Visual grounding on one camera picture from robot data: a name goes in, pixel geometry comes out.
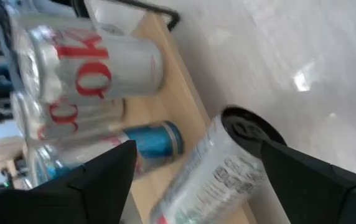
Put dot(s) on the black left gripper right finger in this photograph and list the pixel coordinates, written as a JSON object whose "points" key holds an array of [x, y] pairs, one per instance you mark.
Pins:
{"points": [[305, 193]]}

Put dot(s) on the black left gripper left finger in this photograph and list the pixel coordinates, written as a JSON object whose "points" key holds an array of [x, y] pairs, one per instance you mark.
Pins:
{"points": [[103, 193]]}

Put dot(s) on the silver Diet Coke can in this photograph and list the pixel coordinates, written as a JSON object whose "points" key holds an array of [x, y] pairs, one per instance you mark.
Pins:
{"points": [[97, 118], [128, 68]]}

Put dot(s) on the Celsius Peach Vibe can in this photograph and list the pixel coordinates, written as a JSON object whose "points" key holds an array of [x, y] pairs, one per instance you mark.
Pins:
{"points": [[215, 180]]}

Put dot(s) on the wooden board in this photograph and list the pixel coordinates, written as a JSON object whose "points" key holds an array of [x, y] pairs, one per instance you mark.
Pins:
{"points": [[171, 105]]}

